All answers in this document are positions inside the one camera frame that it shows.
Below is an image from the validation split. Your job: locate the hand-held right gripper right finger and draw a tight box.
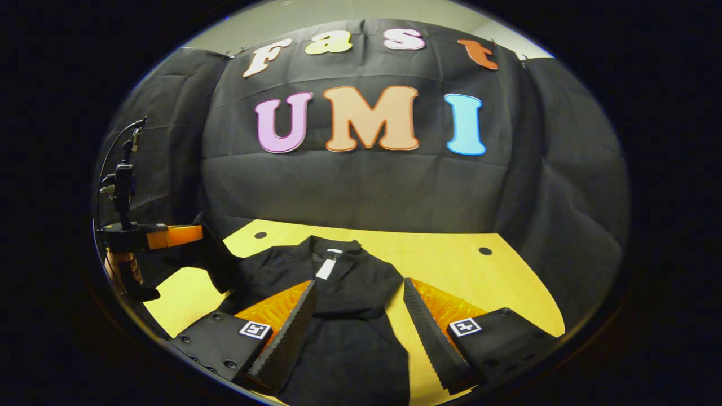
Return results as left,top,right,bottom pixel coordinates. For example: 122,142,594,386
403,277,559,395

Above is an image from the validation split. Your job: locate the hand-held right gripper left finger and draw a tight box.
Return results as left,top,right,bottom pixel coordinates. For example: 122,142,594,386
169,280,318,395

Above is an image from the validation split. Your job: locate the black button jacket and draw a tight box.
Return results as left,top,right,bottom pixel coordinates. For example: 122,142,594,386
161,211,412,406

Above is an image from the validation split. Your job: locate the black backdrop cloth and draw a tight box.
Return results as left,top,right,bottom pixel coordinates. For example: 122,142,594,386
93,19,631,339

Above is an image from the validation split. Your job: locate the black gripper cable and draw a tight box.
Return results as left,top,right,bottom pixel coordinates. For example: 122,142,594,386
96,116,148,226

